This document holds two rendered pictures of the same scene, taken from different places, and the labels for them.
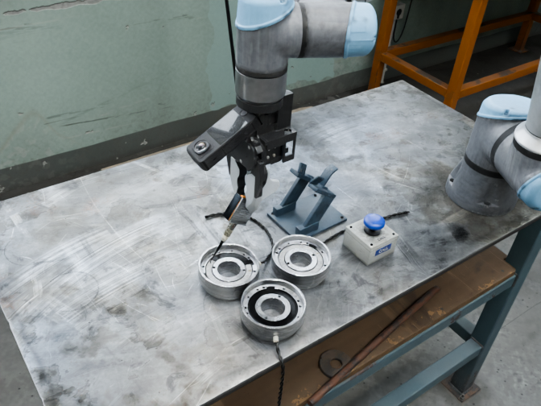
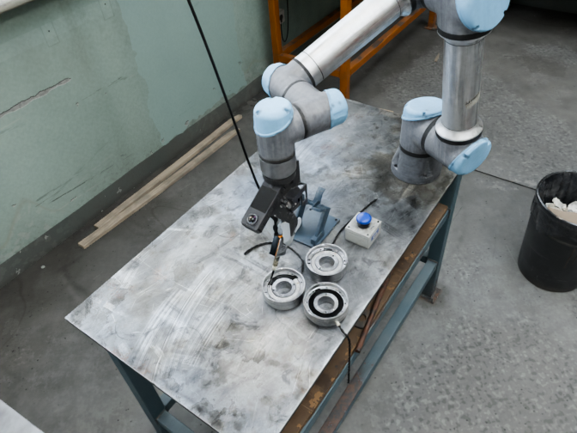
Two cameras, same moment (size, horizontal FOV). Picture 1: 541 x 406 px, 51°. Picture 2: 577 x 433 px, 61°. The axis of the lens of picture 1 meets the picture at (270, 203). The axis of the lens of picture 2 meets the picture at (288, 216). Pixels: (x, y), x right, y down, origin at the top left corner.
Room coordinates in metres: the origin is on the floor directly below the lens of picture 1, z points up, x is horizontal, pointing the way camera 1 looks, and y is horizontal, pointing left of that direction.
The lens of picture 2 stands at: (-0.03, 0.20, 1.77)
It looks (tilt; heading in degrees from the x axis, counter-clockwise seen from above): 44 degrees down; 347
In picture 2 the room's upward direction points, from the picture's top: 5 degrees counter-clockwise
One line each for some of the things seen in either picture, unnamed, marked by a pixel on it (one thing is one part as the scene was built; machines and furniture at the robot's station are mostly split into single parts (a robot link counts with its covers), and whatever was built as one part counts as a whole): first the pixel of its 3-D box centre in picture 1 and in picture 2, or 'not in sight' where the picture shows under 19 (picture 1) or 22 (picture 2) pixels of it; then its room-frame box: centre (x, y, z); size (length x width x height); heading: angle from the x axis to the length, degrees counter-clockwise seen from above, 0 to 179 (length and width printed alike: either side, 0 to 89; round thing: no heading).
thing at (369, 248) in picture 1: (372, 238); (364, 228); (0.81, -0.20, 0.82); 0.08 x 0.07 x 0.05; 128
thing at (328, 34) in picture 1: (330, 25); (313, 109); (0.80, -0.06, 1.23); 0.11 x 0.11 x 0.08; 13
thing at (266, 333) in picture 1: (272, 310); (325, 305); (0.61, -0.02, 0.82); 0.10 x 0.10 x 0.04
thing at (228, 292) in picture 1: (229, 272); (283, 289); (0.69, 0.06, 0.82); 0.10 x 0.10 x 0.04
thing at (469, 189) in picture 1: (486, 176); (417, 155); (1.01, -0.46, 0.85); 0.15 x 0.15 x 0.10
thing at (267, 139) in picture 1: (262, 127); (282, 189); (0.76, 0.02, 1.07); 0.09 x 0.08 x 0.12; 130
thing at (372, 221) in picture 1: (372, 228); (363, 222); (0.81, -0.19, 0.85); 0.04 x 0.04 x 0.05
